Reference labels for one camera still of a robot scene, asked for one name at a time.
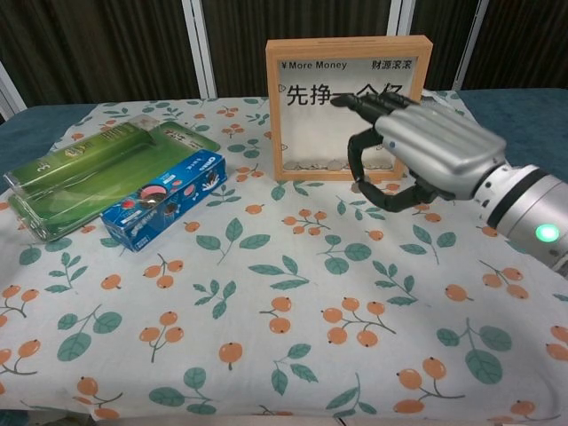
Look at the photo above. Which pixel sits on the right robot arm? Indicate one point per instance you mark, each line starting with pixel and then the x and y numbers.
pixel 523 208

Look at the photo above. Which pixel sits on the green plastic blister package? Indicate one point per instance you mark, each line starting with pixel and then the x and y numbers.
pixel 89 177

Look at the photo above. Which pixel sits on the green white snack bag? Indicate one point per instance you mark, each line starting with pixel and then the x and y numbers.
pixel 448 100

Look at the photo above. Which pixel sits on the wooden framed sign box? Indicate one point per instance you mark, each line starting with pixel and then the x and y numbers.
pixel 273 111

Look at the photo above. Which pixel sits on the floral leaf print tablecloth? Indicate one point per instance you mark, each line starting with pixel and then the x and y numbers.
pixel 266 333

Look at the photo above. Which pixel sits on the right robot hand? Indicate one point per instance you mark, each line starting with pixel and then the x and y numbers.
pixel 439 146

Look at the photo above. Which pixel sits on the blue Oreo cookie box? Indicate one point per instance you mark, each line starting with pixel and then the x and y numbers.
pixel 173 199

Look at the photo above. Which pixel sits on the dark ribbed partition screen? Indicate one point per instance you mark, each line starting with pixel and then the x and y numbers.
pixel 111 49
pixel 528 44
pixel 333 18

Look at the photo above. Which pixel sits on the teal table cover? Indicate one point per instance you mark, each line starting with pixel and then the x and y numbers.
pixel 523 115

